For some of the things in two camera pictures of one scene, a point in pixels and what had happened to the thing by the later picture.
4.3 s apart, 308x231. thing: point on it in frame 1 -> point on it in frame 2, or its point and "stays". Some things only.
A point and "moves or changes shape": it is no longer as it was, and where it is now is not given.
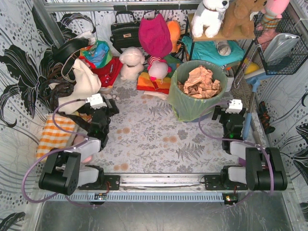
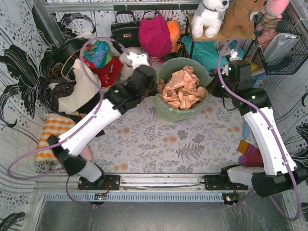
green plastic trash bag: x=189 y=108 moves or changes shape
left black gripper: x=109 y=107 -> x=151 y=89
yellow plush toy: x=250 y=66 stays
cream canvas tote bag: x=86 y=83 stays
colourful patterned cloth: x=99 y=54 stays
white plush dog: x=209 y=14 stays
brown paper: x=199 y=83 -> x=180 y=89
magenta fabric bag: x=155 y=36 stays
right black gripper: x=218 y=114 -> x=217 y=87
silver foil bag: x=279 y=45 stays
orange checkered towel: x=52 y=137 stays
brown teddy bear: x=237 y=20 stays
